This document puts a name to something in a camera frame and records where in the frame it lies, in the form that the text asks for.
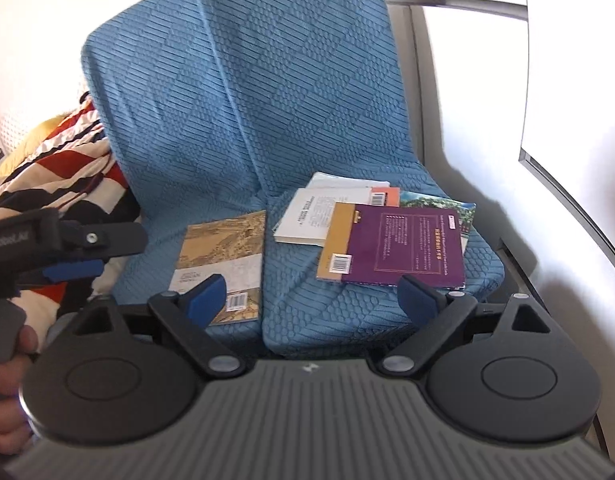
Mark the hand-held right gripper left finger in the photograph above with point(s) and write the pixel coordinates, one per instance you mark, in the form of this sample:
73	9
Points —
210	296

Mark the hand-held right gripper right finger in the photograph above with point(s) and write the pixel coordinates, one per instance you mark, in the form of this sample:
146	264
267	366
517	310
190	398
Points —
416	300

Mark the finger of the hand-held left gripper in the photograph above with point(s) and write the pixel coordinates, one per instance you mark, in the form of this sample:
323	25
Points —
107	239
69	272

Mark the tan painting cover book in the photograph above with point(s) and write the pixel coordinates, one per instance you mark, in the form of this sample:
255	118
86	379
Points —
222	245

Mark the purple cover book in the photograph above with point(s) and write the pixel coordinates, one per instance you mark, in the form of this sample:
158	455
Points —
402	245

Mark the landscape photo cover notebook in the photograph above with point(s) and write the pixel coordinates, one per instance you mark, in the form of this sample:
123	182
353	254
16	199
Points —
437	202
347	180

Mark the white and orange book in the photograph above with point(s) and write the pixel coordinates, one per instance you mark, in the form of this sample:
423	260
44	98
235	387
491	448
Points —
307	215

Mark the person's left hand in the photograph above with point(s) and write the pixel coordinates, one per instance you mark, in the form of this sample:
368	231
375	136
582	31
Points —
4	395

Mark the red black white striped blanket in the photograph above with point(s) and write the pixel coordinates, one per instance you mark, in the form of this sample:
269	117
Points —
72	170

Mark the yellow pillow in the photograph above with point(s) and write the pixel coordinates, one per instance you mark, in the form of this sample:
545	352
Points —
29	142

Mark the white patterned pillow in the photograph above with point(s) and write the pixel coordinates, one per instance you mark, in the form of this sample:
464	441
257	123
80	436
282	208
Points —
9	127

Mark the blue textured sofa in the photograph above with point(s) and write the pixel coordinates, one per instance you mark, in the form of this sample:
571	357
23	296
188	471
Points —
267	90

